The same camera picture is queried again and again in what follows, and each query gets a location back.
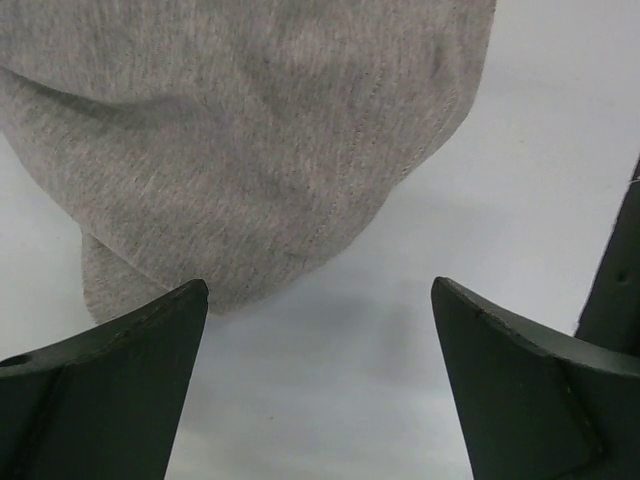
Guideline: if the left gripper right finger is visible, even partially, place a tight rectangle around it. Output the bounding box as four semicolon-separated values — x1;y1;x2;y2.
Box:
431;277;639;479

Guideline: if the grey t shirt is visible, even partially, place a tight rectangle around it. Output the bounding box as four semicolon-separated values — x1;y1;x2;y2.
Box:
1;0;496;323

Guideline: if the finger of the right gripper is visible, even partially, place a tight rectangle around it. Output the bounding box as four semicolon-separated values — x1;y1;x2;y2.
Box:
576;169;640;353

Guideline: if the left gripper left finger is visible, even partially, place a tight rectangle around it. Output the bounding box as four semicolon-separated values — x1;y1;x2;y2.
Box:
1;280;208;480

